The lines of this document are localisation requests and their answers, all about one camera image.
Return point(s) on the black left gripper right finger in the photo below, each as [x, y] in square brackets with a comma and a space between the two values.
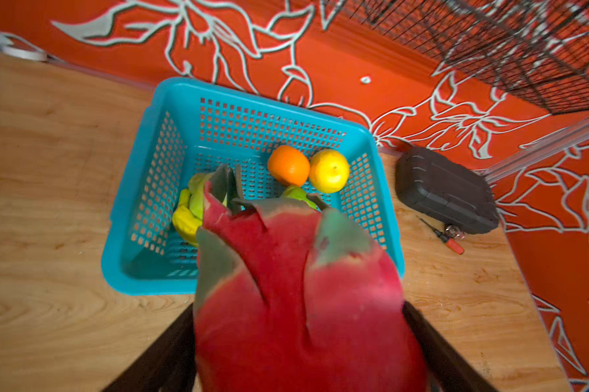
[449, 368]

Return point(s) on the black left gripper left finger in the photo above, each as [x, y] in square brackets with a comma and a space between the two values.
[167, 365]

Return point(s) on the pink dragon fruit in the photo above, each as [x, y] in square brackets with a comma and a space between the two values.
[289, 298]

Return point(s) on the yellow banana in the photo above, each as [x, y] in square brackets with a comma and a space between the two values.
[185, 222]

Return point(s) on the orange fruit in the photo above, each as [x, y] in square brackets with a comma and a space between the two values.
[288, 166]

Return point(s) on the yellow lemon fruit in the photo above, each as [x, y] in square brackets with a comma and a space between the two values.
[329, 171]

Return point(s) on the red handled screwdriver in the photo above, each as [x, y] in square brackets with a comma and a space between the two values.
[449, 236]

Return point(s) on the black wire wall basket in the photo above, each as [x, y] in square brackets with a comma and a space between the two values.
[537, 51]

